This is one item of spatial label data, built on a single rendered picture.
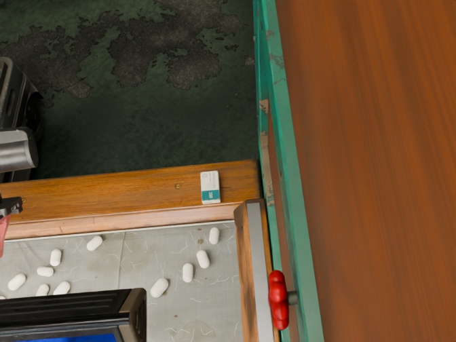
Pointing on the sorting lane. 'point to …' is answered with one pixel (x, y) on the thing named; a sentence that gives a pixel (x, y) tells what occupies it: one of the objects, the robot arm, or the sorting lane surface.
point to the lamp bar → (76, 317)
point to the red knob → (280, 299)
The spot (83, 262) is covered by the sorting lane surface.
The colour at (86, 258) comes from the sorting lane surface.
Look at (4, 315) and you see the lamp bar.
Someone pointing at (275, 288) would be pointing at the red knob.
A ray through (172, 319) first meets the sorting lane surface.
